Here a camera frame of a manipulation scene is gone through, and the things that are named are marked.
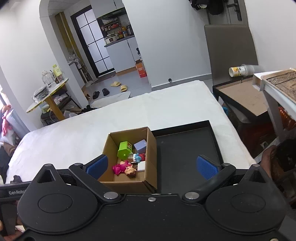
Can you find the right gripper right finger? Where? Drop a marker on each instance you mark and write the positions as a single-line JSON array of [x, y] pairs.
[[207, 168]]

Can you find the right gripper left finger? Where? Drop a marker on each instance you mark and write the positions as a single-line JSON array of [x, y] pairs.
[[97, 166]]

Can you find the pink bear toy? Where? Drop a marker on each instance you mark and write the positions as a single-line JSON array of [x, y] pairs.
[[120, 168]]

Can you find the girl doll figurine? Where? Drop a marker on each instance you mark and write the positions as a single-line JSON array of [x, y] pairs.
[[130, 171]]

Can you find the green toy block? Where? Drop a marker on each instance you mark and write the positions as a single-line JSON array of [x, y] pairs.
[[124, 150]]

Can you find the glass perfume bottle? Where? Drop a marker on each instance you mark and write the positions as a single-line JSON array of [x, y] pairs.
[[130, 157]]

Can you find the brown cardboard box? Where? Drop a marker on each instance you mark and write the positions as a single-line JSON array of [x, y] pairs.
[[132, 162]]

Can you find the blue smurf figurine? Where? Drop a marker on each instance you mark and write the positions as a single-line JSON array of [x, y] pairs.
[[136, 158]]

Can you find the white cube block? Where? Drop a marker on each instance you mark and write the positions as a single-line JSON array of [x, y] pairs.
[[141, 166]]

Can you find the red crab toy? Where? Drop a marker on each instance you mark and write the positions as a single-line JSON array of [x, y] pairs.
[[142, 157]]

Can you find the lavender cube box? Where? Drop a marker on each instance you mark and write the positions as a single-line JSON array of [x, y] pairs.
[[141, 146]]

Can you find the white bed cover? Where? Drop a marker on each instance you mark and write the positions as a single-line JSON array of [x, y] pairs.
[[80, 139]]

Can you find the black tray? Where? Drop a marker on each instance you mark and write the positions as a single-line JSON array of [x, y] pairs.
[[178, 148]]

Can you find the white floor mat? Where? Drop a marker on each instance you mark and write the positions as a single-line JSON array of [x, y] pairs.
[[110, 100]]

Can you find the black slipper left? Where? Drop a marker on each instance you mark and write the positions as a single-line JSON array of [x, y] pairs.
[[95, 95]]

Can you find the black slipper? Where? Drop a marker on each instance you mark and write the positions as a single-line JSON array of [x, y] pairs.
[[105, 92], [95, 95]]

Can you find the black slipper right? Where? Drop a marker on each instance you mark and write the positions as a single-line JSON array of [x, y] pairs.
[[105, 92]]

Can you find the yellow round table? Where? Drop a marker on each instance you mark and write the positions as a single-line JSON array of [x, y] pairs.
[[50, 101]]

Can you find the yellow slipper near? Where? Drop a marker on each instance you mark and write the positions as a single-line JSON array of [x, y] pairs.
[[123, 88]]

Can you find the yellow slipper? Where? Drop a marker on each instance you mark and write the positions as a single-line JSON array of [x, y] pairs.
[[115, 84], [123, 88]]

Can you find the yellow slipper far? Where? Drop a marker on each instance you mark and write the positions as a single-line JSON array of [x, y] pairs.
[[115, 84]]

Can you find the glass jar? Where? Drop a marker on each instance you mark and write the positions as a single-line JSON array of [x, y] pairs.
[[47, 78]]

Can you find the white yellow bottle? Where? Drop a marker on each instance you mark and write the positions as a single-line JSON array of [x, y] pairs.
[[243, 70]]

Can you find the white shelf stand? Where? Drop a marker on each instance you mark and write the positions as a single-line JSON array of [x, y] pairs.
[[274, 98]]

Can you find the orange carton box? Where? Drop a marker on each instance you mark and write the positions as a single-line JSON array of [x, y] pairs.
[[140, 68]]

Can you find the white kitchen cabinet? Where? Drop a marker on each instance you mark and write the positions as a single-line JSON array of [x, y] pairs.
[[123, 53]]

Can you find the grey chair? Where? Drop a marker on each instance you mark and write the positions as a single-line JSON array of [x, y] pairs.
[[229, 46]]

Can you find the rice cooker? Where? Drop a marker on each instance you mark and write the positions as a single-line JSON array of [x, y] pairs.
[[110, 38]]

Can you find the black hanging bag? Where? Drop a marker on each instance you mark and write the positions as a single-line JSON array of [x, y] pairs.
[[214, 7]]

